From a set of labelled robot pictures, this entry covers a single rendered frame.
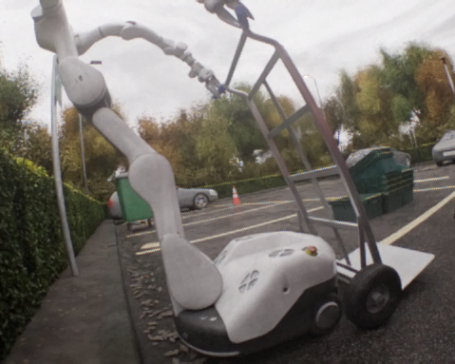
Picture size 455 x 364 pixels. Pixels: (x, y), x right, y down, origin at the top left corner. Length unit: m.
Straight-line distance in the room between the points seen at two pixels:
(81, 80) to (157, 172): 0.45
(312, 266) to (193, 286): 0.40
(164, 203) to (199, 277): 0.28
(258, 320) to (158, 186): 0.54
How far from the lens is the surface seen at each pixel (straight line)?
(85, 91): 1.00
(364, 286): 0.94
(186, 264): 0.89
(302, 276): 0.87
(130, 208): 6.26
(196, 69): 1.53
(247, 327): 0.85
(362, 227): 0.99
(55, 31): 1.25
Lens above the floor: 0.61
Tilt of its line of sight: 2 degrees up
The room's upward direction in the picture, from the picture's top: 10 degrees counter-clockwise
